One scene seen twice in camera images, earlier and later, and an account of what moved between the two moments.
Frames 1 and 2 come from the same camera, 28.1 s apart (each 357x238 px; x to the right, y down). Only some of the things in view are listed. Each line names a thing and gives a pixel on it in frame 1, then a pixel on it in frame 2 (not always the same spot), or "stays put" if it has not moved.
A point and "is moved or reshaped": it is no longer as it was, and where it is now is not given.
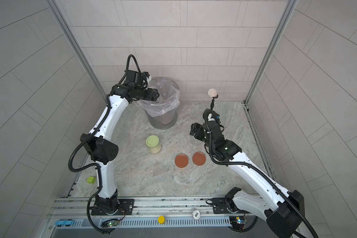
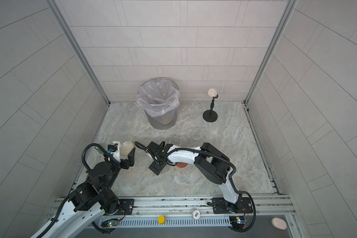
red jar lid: [181, 160] stays put
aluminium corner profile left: [74, 42] stays put
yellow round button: [161, 219] stays put
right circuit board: [237, 222] stays put
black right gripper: [203, 129] → [156, 166]
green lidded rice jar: [153, 144] is moved or reshaped
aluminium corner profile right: [287, 16] stays put
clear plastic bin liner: [168, 99] stays put
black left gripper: [154, 97] → [126, 163]
